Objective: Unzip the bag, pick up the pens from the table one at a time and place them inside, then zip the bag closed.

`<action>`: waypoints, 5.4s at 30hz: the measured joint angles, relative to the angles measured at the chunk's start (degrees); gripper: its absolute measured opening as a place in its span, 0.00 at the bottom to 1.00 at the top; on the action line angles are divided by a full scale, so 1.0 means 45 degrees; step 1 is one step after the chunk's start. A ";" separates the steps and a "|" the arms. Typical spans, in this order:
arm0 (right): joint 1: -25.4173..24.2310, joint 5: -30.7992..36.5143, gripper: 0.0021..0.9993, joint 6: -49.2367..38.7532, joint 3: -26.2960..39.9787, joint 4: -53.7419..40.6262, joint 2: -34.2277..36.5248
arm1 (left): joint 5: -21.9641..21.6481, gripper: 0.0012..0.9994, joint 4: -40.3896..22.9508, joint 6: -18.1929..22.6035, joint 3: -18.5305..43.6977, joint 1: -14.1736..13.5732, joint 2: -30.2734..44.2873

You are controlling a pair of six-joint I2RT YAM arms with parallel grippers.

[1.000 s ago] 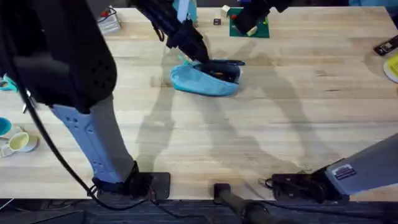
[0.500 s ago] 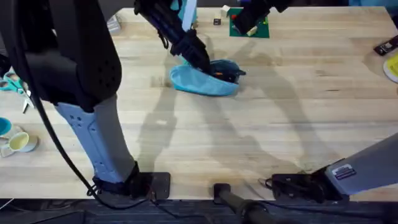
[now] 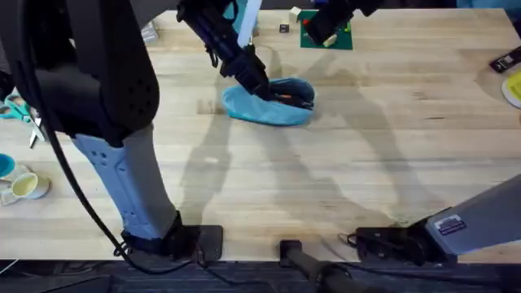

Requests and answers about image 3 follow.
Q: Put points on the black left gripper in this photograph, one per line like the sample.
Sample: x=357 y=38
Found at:
x=238 y=61

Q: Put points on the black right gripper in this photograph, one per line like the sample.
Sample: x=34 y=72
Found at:
x=350 y=12

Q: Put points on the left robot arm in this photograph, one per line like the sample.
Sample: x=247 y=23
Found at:
x=122 y=171

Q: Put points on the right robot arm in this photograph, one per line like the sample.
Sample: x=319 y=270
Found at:
x=480 y=219

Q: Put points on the green board with toy blocks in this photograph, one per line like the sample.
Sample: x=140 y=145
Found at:
x=344 y=38

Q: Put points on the small white block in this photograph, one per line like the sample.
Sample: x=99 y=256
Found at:
x=294 y=14

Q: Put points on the small black cube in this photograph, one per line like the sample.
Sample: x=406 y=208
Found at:
x=284 y=28

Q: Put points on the black flat device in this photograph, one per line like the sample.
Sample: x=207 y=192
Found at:
x=506 y=61

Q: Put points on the yellow and white disc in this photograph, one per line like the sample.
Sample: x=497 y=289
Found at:
x=513 y=89

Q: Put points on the pale yellow cup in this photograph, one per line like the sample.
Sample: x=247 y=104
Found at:
x=28 y=186

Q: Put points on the teal cup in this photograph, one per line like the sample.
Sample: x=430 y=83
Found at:
x=5 y=164

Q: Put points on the black post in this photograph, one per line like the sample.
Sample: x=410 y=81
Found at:
x=309 y=264

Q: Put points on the black rail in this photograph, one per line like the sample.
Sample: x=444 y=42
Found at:
x=163 y=281

